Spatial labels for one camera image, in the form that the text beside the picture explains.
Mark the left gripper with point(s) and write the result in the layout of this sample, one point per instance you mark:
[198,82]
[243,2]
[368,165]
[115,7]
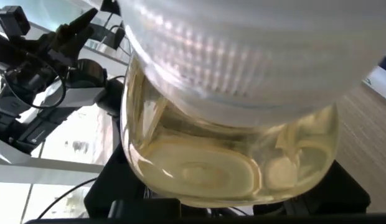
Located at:
[31,73]

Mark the clear jar with white lid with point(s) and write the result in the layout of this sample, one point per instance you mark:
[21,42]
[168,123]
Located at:
[230,93]

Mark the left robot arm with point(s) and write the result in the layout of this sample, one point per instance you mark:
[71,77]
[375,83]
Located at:
[78,95]

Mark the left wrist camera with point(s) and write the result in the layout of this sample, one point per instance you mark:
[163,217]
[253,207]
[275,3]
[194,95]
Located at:
[15,20]

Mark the white window frame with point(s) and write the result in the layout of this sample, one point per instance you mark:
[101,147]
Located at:
[40,169]

